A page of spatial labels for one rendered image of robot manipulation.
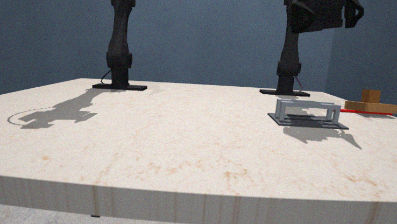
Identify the brown wooden block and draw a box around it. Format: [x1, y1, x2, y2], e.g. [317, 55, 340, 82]
[344, 89, 397, 114]

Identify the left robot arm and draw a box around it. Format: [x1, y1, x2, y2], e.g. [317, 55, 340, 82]
[259, 0, 310, 97]

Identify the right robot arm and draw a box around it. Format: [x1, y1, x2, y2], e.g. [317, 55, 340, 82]
[92, 0, 147, 91]

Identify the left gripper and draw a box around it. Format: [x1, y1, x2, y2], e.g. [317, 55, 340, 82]
[291, 0, 364, 34]

